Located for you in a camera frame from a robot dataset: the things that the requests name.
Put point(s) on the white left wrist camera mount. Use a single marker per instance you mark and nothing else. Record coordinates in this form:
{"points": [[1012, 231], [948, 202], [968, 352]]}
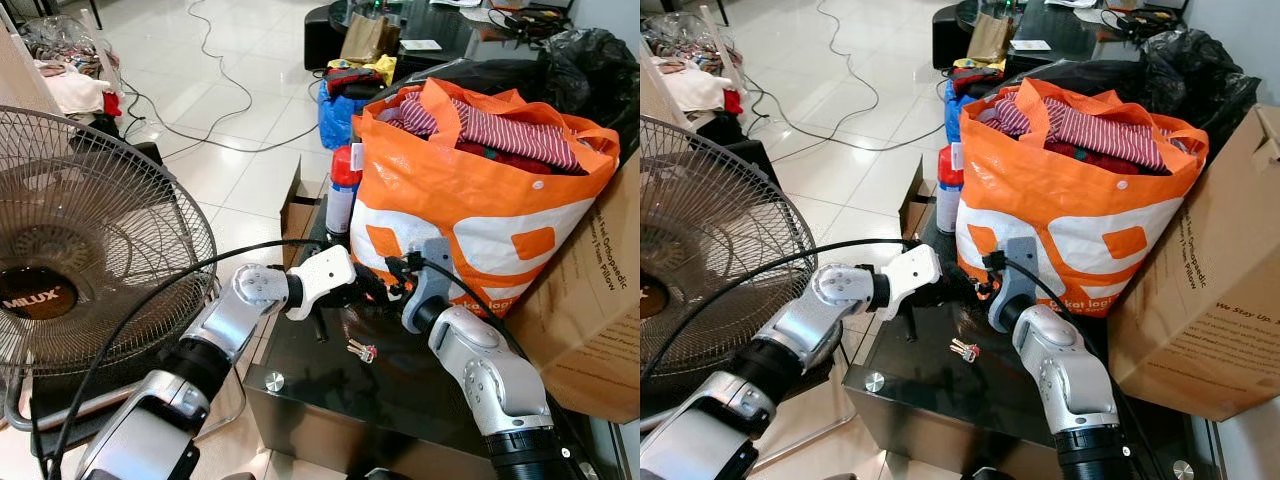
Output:
{"points": [[915, 272], [322, 275]]}

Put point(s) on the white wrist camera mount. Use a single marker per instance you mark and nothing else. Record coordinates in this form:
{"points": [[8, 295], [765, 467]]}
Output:
{"points": [[432, 275], [322, 275], [1018, 275], [915, 272]]}

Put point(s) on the large printed cardboard box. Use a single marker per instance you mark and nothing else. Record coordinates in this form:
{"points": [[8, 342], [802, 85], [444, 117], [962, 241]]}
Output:
{"points": [[590, 330], [1210, 300]]}

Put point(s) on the white spray can red cap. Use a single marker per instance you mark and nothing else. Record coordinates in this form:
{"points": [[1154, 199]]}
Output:
{"points": [[342, 200], [948, 200]]}

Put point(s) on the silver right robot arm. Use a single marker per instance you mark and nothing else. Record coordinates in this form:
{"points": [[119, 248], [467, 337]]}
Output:
{"points": [[1065, 375], [490, 370]]}

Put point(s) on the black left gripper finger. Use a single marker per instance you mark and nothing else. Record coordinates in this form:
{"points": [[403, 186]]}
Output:
{"points": [[974, 279], [378, 302], [382, 278], [971, 301]]}

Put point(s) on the small open cardboard box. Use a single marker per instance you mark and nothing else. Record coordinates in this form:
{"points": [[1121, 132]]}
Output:
{"points": [[298, 215], [915, 210]]}

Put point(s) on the brown paper bag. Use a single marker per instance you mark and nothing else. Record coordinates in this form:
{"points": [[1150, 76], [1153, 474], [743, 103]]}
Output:
{"points": [[368, 40], [992, 40]]}

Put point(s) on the grey standing fan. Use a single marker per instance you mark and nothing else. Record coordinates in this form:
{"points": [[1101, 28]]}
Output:
{"points": [[720, 230], [100, 220]]}

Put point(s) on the red white striped cloth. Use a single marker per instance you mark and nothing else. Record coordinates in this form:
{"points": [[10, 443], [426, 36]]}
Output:
{"points": [[510, 135], [1100, 130]]}

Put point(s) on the white card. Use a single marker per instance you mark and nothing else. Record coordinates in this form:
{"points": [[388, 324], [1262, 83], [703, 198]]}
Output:
{"points": [[420, 45], [1030, 45]]}

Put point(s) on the silver keys red tag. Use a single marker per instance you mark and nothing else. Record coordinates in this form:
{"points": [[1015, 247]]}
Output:
{"points": [[362, 351], [966, 350]]}

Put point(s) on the blue bag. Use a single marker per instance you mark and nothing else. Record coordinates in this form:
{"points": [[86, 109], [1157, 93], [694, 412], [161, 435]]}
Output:
{"points": [[955, 115], [338, 120]]}

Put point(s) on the silver table bolt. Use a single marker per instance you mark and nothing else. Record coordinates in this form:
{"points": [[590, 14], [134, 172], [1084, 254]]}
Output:
{"points": [[272, 382], [874, 382]]}

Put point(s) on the black glass table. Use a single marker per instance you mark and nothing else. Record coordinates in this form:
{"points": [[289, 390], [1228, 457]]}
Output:
{"points": [[400, 400], [960, 420]]}

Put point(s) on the orange white shopping bag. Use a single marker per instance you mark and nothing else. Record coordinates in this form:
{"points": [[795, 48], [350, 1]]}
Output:
{"points": [[1060, 190], [470, 200]]}

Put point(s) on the black low table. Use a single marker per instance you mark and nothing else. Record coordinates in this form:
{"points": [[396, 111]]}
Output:
{"points": [[1075, 25], [450, 30]]}

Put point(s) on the black garbage bag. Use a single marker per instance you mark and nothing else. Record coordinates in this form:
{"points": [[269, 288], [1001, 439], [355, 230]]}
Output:
{"points": [[1195, 75], [590, 70]]}

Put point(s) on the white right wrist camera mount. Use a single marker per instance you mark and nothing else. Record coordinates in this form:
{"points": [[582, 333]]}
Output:
{"points": [[432, 275], [1018, 275]]}

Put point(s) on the clear plastic bag of clothes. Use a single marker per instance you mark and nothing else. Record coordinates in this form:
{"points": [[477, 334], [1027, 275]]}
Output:
{"points": [[70, 50], [685, 45]]}

